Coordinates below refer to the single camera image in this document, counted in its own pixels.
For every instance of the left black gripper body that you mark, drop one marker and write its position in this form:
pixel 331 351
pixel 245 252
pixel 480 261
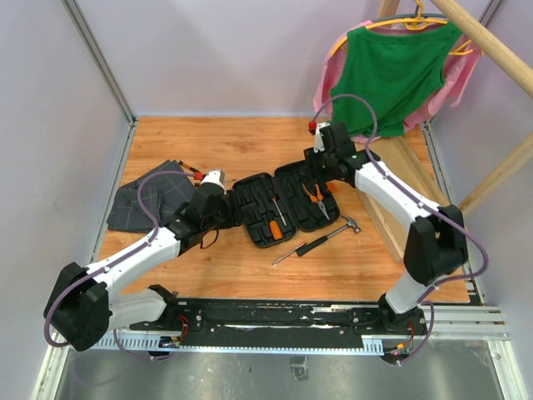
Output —
pixel 223 215

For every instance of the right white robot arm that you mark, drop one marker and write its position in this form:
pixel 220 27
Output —
pixel 435 244

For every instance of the wooden rack frame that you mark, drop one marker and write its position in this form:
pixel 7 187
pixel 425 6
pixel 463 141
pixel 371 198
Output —
pixel 489 138

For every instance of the black plastic tool case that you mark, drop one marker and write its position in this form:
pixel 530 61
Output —
pixel 253 208

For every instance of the claw hammer black handle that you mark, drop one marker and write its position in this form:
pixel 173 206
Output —
pixel 350 224

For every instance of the green sleeveless shirt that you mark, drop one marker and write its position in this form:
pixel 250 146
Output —
pixel 395 74

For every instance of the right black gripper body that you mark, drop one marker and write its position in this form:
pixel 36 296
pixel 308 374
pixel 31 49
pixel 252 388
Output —
pixel 324 162

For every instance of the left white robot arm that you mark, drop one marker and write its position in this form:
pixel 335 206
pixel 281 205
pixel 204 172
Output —
pixel 87 302

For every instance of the yellow clothes hanger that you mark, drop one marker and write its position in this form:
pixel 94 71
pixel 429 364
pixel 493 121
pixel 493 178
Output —
pixel 412 22

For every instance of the silver metal file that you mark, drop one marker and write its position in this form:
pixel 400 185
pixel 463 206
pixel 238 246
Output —
pixel 288 254

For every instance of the grey checked cloth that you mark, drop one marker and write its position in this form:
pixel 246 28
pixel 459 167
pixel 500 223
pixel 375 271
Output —
pixel 163 190

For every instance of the aluminium frame rail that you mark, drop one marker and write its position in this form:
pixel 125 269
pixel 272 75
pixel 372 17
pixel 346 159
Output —
pixel 80 22

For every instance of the wooden tray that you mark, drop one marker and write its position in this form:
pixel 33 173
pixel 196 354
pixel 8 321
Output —
pixel 401 160

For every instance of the black-handled screwdriver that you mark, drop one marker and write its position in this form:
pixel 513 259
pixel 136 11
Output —
pixel 279 211

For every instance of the orange-handled screwdriver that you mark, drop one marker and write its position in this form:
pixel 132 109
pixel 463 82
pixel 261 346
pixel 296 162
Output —
pixel 275 230

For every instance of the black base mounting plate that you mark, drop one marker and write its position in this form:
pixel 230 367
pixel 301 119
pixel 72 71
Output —
pixel 279 325

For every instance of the orange-black pliers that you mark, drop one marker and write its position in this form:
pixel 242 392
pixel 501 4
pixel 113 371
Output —
pixel 316 197

